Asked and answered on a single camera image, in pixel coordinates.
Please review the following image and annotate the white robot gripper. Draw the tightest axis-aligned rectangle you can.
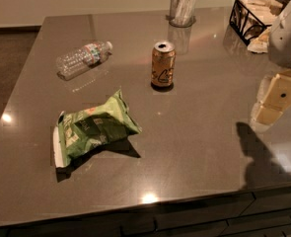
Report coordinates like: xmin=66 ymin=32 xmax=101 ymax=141
xmin=262 ymin=1 xmax=291 ymax=112

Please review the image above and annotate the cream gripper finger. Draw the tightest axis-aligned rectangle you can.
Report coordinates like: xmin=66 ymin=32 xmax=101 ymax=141
xmin=252 ymin=103 xmax=282 ymax=125

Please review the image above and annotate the green jalapeno chip bag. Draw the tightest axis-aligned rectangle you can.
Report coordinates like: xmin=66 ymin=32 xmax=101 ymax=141
xmin=53 ymin=90 xmax=142 ymax=168

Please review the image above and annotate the orange soda can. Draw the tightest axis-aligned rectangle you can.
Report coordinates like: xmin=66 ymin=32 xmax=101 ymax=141
xmin=151 ymin=40 xmax=176 ymax=88

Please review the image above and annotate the clear cup with straws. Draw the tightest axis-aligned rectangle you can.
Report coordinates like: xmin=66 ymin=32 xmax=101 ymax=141
xmin=169 ymin=0 xmax=195 ymax=28

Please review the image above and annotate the clear plastic water bottle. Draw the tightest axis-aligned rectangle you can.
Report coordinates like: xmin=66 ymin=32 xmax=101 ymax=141
xmin=56 ymin=40 xmax=112 ymax=81

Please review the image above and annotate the black wire condiment basket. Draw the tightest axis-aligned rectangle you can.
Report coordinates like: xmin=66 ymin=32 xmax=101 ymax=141
xmin=230 ymin=0 xmax=283 ymax=45

